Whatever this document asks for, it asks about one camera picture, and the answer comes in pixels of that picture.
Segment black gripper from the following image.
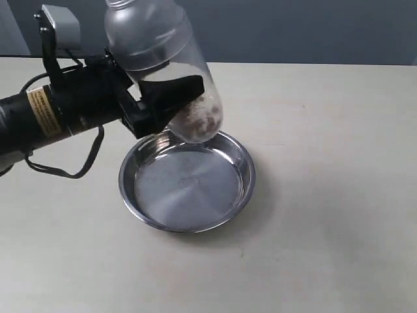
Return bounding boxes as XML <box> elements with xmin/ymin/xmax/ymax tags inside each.
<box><xmin>48</xmin><ymin>50</ymin><xmax>205</xmax><ymax>138</ymax></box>

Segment clear plastic shaker bottle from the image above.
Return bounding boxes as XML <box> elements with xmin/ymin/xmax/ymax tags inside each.
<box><xmin>105</xmin><ymin>1</ymin><xmax>223</xmax><ymax>143</ymax></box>

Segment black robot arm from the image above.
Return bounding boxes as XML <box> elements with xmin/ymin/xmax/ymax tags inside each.
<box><xmin>1</xmin><ymin>55</ymin><xmax>205</xmax><ymax>156</ymax></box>

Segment round stainless steel plate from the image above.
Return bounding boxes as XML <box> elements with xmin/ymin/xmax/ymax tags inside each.
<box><xmin>118</xmin><ymin>130</ymin><xmax>256</xmax><ymax>233</ymax></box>

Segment black cable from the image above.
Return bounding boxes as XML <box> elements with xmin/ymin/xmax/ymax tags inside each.
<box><xmin>19</xmin><ymin>57</ymin><xmax>105</xmax><ymax>179</ymax></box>

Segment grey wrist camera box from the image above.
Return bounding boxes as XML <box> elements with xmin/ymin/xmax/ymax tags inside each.
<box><xmin>33</xmin><ymin>4</ymin><xmax>81</xmax><ymax>59</ymax></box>

